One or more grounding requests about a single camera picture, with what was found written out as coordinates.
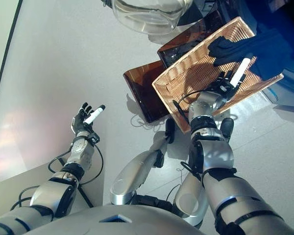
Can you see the wicker laundry basket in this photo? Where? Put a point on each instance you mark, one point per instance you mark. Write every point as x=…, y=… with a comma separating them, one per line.
x=193, y=71

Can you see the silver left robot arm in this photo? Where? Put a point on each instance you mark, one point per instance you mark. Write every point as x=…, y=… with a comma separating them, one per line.
x=51, y=191

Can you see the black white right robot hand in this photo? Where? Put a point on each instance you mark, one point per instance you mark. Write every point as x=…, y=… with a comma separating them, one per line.
x=231, y=82

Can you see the silver robot leg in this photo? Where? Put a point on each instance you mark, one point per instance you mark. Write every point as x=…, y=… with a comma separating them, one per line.
x=134, y=176
x=191, y=195

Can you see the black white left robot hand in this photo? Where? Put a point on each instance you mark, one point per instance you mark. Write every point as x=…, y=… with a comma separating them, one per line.
x=84, y=120

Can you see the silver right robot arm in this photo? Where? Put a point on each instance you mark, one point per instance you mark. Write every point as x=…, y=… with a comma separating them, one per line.
x=215, y=159

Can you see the grey robot torso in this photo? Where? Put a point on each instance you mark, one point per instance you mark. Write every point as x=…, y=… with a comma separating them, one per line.
x=117, y=222

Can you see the silver left robot leg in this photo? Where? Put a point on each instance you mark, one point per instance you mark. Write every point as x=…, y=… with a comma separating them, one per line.
x=134, y=176

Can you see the silver right robot leg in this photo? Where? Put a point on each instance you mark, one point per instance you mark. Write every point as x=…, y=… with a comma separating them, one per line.
x=191, y=195

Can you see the round washing machine door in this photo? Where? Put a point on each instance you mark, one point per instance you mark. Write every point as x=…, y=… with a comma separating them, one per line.
x=147, y=17

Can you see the grey drum washing machine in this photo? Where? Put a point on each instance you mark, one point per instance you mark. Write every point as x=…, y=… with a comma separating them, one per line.
x=291, y=61

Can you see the brown acrylic stool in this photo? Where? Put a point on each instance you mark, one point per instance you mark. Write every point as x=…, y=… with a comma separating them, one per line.
x=144, y=93

